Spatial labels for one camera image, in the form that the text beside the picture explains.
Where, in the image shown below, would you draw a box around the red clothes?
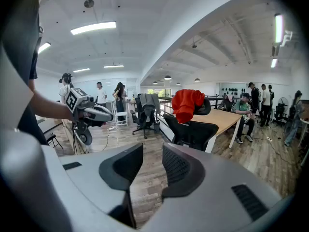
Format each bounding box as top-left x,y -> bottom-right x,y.
171,88 -> 206,124

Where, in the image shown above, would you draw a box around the black standing fan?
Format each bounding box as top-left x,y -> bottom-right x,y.
277,97 -> 289,122

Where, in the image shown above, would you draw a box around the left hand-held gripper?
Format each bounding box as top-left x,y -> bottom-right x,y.
65,87 -> 114,128

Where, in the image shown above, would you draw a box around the black swivel office chair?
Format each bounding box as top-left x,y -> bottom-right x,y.
129,93 -> 161,140

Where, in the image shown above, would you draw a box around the white floor cable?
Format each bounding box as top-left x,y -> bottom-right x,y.
102,129 -> 119,152

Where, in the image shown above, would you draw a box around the black mesh office chair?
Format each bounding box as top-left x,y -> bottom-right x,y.
163,97 -> 219,152

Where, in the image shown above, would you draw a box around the person's dark shirt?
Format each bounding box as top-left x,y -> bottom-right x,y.
0,0 -> 49,146

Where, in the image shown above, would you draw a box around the grey jacket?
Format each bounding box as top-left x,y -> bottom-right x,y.
139,93 -> 161,115

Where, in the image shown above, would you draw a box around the row of black wall items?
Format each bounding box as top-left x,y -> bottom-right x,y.
221,87 -> 246,93

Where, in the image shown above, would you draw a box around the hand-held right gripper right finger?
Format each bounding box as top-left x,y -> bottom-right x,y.
142,143 -> 294,232

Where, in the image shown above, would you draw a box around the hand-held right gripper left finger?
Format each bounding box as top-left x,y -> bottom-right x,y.
59,143 -> 145,229

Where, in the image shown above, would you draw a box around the wooden table with white legs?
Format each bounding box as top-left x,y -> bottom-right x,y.
172,109 -> 243,154

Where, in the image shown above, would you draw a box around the grey device with round disc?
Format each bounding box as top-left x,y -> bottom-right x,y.
73,126 -> 93,146

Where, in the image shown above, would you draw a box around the window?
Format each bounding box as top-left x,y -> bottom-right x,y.
147,88 -> 172,98

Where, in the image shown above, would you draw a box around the person's left forearm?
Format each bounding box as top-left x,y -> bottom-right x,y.
28,80 -> 78,124

